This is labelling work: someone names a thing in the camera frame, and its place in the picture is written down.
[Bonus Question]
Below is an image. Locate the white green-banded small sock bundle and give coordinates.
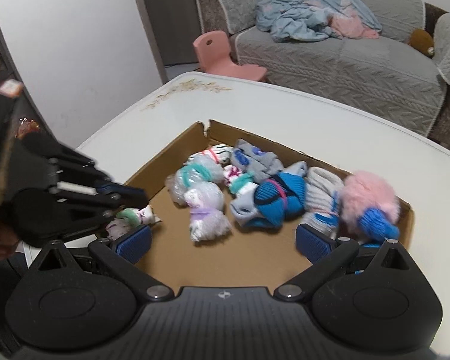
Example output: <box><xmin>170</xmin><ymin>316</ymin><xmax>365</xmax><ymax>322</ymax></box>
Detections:
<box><xmin>105</xmin><ymin>205</ymin><xmax>161</xmax><ymax>241</ymax></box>

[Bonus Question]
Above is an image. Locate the white blue knit sock bundle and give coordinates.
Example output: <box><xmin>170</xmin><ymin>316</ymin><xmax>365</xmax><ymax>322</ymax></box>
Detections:
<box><xmin>301</xmin><ymin>166</ymin><xmax>344</xmax><ymax>240</ymax></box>

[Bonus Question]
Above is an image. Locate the pink fluffy blue sock bundle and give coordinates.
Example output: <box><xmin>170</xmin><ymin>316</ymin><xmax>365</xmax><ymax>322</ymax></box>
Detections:
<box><xmin>340</xmin><ymin>171</ymin><xmax>401</xmax><ymax>242</ymax></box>

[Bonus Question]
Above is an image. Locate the blue black sock bundle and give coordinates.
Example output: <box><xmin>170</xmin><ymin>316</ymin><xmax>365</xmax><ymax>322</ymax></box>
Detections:
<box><xmin>230</xmin><ymin>161</ymin><xmax>307</xmax><ymax>229</ymax></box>

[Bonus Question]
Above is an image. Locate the clear purple-banded sock bundle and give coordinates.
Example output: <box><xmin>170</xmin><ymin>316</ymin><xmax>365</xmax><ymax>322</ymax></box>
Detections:
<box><xmin>184</xmin><ymin>181</ymin><xmax>232</xmax><ymax>243</ymax></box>

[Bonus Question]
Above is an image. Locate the blue sock bundle pink band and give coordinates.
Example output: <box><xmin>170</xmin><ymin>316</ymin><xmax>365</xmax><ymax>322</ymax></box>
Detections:
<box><xmin>352</xmin><ymin>243</ymin><xmax>381</xmax><ymax>275</ymax></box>

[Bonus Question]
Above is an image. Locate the hand holding other gripper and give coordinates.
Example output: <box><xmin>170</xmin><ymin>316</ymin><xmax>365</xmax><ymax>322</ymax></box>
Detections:
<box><xmin>0</xmin><ymin>222</ymin><xmax>23</xmax><ymax>261</ymax></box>

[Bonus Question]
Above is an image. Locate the clear teal-banded sock bundle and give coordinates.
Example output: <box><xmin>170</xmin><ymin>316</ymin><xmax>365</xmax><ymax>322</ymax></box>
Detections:
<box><xmin>165</xmin><ymin>154</ymin><xmax>216</xmax><ymax>206</ymax></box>

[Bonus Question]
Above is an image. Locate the shallow brown cardboard box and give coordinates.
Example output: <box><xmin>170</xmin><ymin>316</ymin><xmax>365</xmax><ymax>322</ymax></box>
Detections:
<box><xmin>113</xmin><ymin>118</ymin><xmax>416</xmax><ymax>297</ymax></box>

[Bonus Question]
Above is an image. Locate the white pink striped sock bundle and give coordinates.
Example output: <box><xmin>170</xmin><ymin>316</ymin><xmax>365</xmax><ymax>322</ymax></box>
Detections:
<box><xmin>185</xmin><ymin>144</ymin><xmax>233</xmax><ymax>166</ymax></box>

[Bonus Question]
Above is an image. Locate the grey blue sock bundle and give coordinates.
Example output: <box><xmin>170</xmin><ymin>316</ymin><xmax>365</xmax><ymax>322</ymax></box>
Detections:
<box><xmin>231</xmin><ymin>139</ymin><xmax>284</xmax><ymax>184</ymax></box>

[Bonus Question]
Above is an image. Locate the white magenta teal sock bundle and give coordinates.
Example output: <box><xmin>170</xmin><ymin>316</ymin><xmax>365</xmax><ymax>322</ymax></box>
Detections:
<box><xmin>223</xmin><ymin>164</ymin><xmax>257</xmax><ymax>197</ymax></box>

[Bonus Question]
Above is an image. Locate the small pink plastic chair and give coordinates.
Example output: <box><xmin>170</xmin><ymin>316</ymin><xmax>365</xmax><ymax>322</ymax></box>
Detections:
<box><xmin>193</xmin><ymin>30</ymin><xmax>267</xmax><ymax>81</ymax></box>

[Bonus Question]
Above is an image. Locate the grey quilted sofa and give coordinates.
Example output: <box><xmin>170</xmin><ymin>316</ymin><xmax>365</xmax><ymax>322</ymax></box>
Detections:
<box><xmin>196</xmin><ymin>0</ymin><xmax>450</xmax><ymax>148</ymax></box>

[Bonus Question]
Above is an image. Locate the dark grey door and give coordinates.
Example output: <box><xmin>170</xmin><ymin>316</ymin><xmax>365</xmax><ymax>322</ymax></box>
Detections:
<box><xmin>138</xmin><ymin>0</ymin><xmax>201</xmax><ymax>80</ymax></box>

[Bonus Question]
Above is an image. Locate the pink garment on sofa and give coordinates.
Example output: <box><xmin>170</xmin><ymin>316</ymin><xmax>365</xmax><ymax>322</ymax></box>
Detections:
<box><xmin>329</xmin><ymin>16</ymin><xmax>379</xmax><ymax>39</ymax></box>

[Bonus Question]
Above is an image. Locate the brown plush toy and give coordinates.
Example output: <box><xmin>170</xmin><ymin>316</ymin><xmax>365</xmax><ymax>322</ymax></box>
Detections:
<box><xmin>408</xmin><ymin>28</ymin><xmax>435</xmax><ymax>58</ymax></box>

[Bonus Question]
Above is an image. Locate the light blue crumpled blanket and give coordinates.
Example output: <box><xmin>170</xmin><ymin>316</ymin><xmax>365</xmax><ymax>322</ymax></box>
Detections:
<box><xmin>255</xmin><ymin>0</ymin><xmax>382</xmax><ymax>42</ymax></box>

